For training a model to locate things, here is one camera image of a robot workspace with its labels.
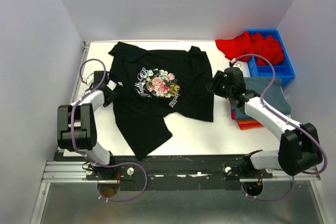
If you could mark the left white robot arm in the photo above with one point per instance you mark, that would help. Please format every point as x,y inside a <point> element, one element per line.
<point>76,127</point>

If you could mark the folded magenta t shirt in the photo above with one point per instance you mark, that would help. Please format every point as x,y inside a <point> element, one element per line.
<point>233,116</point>

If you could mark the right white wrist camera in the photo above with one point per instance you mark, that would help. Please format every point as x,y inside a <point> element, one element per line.
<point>234,63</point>

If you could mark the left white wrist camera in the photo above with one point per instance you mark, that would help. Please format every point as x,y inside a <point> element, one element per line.
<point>89,80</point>

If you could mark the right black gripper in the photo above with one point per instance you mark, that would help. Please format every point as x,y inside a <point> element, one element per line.
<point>219,77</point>

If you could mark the aluminium front rail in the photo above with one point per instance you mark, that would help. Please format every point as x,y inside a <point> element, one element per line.
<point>75,172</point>

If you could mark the aluminium left side rail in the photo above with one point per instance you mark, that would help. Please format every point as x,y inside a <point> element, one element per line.
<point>76,77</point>

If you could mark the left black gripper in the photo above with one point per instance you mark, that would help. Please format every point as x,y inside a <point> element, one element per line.
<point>112,96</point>

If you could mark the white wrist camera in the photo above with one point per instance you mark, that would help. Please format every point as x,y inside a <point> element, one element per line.
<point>234,63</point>
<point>89,80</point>

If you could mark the blue plastic bin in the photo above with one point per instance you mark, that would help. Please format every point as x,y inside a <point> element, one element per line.
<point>259,68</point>

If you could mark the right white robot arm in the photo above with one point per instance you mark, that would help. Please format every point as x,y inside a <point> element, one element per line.
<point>299,147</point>

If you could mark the red t shirt in bin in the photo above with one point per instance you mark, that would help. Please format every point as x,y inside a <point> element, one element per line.
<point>247,43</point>

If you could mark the aluminium rail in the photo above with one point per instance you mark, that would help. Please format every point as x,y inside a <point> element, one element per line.
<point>76,77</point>
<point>75,172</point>

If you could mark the folded teal t shirt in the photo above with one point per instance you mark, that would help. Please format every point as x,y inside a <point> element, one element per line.
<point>274,95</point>

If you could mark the black floral t shirt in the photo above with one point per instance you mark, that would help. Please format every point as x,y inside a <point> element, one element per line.
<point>151,84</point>

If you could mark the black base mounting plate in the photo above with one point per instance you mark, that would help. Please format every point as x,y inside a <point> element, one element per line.
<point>193,172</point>

